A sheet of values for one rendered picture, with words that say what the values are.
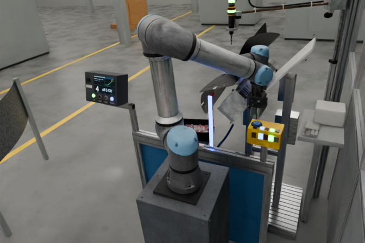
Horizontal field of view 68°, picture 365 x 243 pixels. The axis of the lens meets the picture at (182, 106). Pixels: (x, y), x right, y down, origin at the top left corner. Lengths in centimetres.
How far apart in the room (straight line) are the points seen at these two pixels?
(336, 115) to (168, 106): 113
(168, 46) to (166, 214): 63
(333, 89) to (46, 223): 243
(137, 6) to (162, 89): 869
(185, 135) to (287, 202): 154
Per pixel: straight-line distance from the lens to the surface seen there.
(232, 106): 172
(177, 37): 85
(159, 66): 99
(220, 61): 93
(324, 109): 185
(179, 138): 101
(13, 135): 274
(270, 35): 162
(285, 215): 233
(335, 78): 203
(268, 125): 141
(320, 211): 254
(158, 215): 114
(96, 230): 245
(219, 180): 118
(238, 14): 163
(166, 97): 104
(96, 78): 176
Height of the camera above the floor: 180
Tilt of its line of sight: 27 degrees down
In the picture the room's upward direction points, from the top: 5 degrees counter-clockwise
